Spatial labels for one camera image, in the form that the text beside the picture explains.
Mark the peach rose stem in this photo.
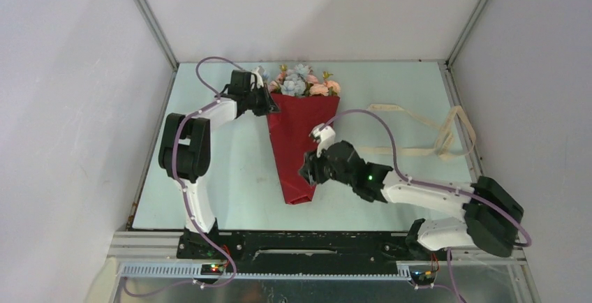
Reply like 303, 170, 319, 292
306, 71, 341, 96

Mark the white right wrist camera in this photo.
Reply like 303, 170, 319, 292
309, 124, 336, 157

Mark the red wrapping paper sheet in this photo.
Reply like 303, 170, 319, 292
267, 94, 340, 205

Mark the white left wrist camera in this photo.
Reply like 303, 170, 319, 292
250, 66, 265, 90

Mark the circuit board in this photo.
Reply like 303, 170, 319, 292
409, 271, 437, 290
200, 263, 225, 276

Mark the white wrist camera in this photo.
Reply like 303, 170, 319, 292
309, 124, 336, 157
250, 66, 265, 90

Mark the left circuit board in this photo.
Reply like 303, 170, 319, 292
200, 263, 225, 276

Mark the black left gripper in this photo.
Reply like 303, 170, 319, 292
243, 84, 280, 118

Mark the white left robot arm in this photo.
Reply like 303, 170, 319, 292
158, 66, 279, 259

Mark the blue flower stem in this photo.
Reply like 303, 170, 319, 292
280, 64, 311, 97

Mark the cream ribbon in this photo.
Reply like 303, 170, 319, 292
367, 103, 477, 161

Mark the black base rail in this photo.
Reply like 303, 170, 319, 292
176, 230, 446, 276

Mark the right circuit board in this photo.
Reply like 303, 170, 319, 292
409, 271, 437, 290

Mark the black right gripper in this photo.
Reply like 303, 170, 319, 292
299, 142, 355, 188

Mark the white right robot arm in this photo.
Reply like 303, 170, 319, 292
298, 141, 524, 260

